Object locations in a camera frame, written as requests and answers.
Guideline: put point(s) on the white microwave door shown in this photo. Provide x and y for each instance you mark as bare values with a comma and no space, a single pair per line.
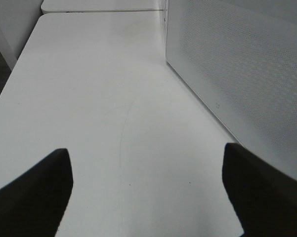
240,58

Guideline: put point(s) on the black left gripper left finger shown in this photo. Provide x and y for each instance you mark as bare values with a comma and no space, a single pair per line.
33,204

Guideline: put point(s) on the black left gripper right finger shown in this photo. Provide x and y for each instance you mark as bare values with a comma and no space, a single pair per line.
264,198

